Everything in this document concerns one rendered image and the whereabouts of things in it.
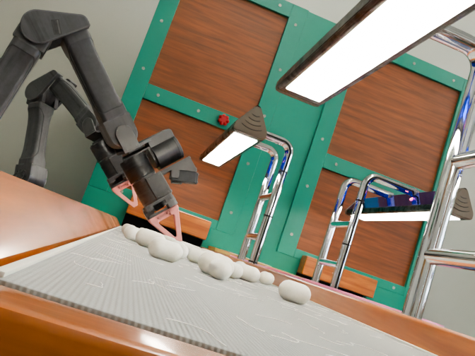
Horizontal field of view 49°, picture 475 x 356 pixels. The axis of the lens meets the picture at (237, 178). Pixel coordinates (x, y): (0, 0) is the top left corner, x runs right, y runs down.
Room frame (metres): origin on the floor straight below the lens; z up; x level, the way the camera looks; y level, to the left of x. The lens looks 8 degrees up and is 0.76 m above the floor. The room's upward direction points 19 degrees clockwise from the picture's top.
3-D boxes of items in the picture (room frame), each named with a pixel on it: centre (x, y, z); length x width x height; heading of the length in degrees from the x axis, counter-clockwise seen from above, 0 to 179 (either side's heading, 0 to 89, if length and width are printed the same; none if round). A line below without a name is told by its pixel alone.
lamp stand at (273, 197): (1.49, -0.02, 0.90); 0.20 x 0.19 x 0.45; 9
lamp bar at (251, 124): (1.49, 0.06, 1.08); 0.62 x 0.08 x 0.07; 9
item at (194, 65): (2.27, -0.13, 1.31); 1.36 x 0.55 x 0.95; 99
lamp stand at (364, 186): (1.56, -0.42, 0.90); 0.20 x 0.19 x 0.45; 9
